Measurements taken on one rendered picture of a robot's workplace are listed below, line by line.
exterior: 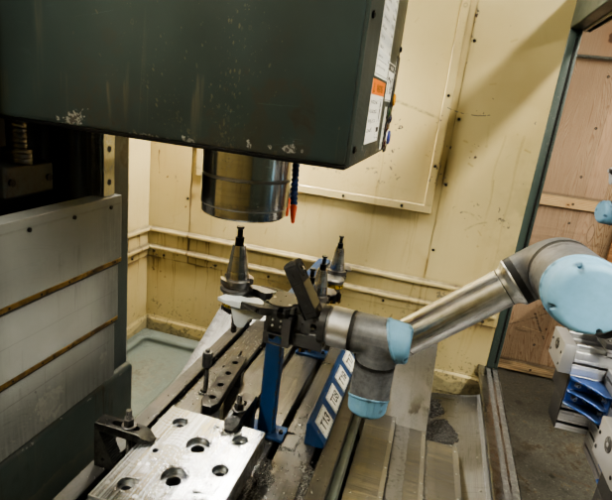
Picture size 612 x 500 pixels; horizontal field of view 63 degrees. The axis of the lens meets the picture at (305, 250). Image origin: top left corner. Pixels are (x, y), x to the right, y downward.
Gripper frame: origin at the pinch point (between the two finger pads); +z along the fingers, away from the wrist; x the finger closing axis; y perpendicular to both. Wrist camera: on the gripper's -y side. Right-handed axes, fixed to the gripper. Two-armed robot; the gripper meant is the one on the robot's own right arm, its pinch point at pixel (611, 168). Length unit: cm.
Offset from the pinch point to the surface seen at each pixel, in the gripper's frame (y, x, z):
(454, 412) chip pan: 85, -60, -26
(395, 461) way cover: 73, -89, -67
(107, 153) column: -16, -160, -67
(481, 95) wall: -27, -54, -11
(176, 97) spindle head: -28, -132, -107
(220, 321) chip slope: 59, -149, -1
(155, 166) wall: -2, -176, 21
